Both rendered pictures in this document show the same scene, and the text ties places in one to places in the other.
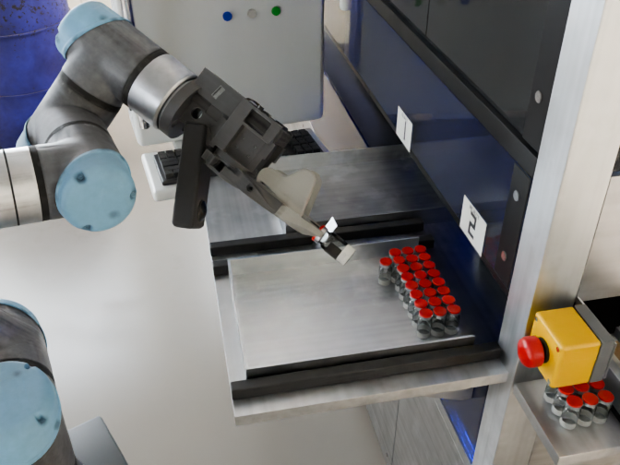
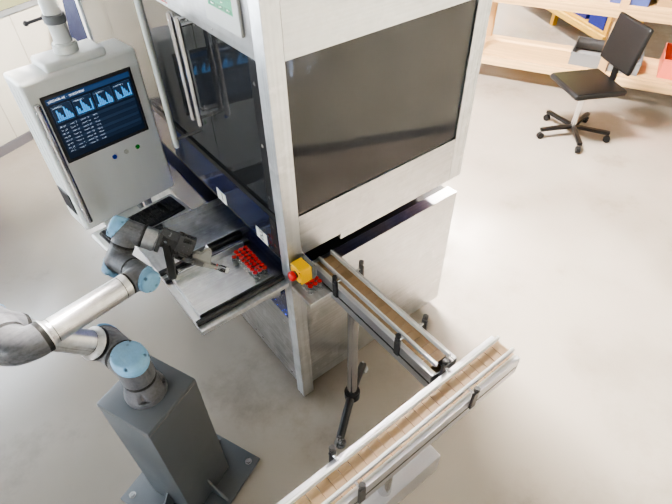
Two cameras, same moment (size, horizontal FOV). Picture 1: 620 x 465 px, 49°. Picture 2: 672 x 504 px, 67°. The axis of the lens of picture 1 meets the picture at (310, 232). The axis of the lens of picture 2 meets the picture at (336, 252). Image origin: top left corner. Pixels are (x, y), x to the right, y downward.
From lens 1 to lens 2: 1.05 m
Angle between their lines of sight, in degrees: 22
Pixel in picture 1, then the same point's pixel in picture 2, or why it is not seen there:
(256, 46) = (132, 165)
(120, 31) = (130, 225)
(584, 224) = (295, 232)
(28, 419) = (141, 356)
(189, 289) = not seen: hidden behind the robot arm
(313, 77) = (164, 169)
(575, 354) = (304, 273)
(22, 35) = not seen: outside the picture
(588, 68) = (280, 194)
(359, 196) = (211, 228)
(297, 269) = (199, 270)
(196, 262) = not seen: hidden behind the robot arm
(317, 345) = (220, 297)
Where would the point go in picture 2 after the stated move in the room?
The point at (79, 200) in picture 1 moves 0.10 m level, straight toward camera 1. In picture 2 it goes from (146, 285) to (165, 301)
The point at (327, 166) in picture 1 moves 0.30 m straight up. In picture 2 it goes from (191, 217) to (176, 164)
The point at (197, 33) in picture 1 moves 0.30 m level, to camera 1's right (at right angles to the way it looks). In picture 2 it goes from (102, 169) to (166, 152)
